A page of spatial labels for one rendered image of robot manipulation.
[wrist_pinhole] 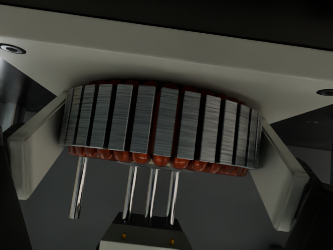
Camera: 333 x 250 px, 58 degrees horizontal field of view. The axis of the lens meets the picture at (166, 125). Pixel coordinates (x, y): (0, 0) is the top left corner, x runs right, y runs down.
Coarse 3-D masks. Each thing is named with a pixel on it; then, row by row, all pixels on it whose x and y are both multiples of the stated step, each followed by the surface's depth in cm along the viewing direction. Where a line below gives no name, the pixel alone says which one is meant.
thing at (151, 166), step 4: (124, 164) 29; (128, 164) 29; (132, 164) 29; (136, 164) 29; (152, 164) 29; (152, 168) 31; (156, 168) 30; (160, 168) 29; (164, 168) 29; (168, 168) 29; (172, 168) 29; (180, 172) 31; (188, 172) 30; (192, 172) 30
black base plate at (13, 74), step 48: (0, 0) 10; (48, 0) 10; (96, 0) 10; (144, 0) 9; (192, 0) 9; (240, 0) 9; (288, 0) 8; (0, 96) 32; (48, 96) 28; (288, 144) 43
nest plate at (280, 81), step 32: (0, 32) 10; (32, 32) 10; (64, 32) 10; (96, 32) 11; (128, 32) 11; (160, 32) 11; (192, 32) 11; (32, 64) 13; (64, 64) 13; (96, 64) 12; (128, 64) 12; (160, 64) 11; (192, 64) 11; (224, 64) 11; (256, 64) 11; (288, 64) 11; (320, 64) 11; (256, 96) 14; (288, 96) 13; (320, 96) 13
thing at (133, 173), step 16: (128, 176) 31; (176, 176) 31; (128, 192) 31; (176, 192) 31; (128, 208) 31; (112, 224) 24; (128, 224) 29; (144, 224) 30; (160, 224) 31; (176, 224) 32; (112, 240) 19; (128, 240) 20; (144, 240) 20; (160, 240) 21; (176, 240) 21
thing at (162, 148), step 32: (96, 96) 13; (128, 96) 13; (160, 96) 13; (192, 96) 12; (224, 96) 14; (64, 128) 15; (96, 128) 13; (128, 128) 13; (160, 128) 12; (192, 128) 12; (224, 128) 13; (256, 128) 15; (128, 160) 13; (160, 160) 13; (192, 160) 13; (224, 160) 13; (256, 160) 15
